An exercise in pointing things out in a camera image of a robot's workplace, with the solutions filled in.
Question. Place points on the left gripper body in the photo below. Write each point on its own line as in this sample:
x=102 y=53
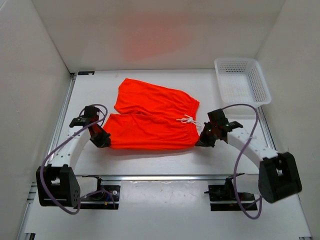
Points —
x=98 y=126

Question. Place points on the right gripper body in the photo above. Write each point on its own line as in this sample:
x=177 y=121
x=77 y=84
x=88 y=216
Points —
x=215 y=127

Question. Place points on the orange shorts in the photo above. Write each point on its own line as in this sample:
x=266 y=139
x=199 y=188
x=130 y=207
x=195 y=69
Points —
x=152 y=117

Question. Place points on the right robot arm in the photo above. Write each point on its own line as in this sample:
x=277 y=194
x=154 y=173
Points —
x=278 y=176

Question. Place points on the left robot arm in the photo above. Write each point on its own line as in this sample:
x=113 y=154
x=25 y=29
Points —
x=57 y=184

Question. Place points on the white plastic basket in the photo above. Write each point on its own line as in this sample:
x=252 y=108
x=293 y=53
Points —
x=241 y=81

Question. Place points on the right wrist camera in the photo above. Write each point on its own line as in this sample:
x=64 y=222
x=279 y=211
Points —
x=217 y=117

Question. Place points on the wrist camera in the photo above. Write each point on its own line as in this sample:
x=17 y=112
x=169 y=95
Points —
x=91 y=112
x=217 y=117

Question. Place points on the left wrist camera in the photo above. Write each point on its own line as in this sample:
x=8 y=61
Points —
x=91 y=112

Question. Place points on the aluminium front rail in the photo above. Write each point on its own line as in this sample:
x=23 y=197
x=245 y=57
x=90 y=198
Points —
x=166 y=177

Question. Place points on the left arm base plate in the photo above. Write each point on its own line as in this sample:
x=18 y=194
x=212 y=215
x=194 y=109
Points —
x=100 y=197

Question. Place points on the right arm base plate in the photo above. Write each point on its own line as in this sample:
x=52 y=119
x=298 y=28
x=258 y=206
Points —
x=222 y=198

